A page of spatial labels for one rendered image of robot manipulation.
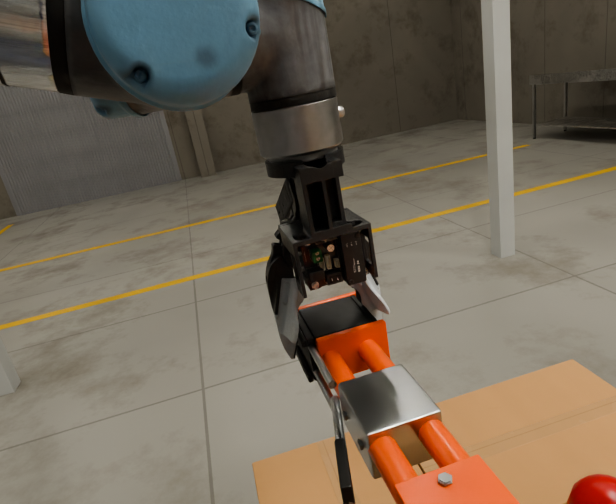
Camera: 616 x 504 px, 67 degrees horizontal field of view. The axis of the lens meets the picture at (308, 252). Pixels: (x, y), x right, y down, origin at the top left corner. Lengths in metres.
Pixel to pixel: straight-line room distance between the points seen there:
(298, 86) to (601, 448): 1.17
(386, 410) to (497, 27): 3.14
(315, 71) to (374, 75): 10.23
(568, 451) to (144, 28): 1.27
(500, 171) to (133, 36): 3.34
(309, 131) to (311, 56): 0.06
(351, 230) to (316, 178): 0.06
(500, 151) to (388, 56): 7.50
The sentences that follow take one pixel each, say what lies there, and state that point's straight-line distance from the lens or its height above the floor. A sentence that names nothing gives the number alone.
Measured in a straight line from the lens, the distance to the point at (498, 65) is 3.41.
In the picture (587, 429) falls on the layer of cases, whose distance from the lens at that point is 1.41.
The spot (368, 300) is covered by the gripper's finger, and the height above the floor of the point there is 1.24.
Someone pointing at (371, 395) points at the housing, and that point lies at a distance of 0.40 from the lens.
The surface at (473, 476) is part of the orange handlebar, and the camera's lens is 0.34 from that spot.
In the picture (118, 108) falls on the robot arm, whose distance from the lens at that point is 0.38.
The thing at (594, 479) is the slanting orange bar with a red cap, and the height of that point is 1.33.
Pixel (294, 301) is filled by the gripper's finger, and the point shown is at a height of 1.27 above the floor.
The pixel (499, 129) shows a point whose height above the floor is 0.93.
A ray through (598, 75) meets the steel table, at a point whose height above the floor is 0.87.
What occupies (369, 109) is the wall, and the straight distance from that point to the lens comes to 10.58.
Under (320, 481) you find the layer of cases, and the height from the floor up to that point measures 0.54.
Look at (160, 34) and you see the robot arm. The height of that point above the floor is 1.49.
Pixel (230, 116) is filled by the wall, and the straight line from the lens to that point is 9.86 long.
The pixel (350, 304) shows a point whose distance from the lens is 0.52.
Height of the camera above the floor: 1.47
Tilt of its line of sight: 20 degrees down
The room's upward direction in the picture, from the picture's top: 11 degrees counter-clockwise
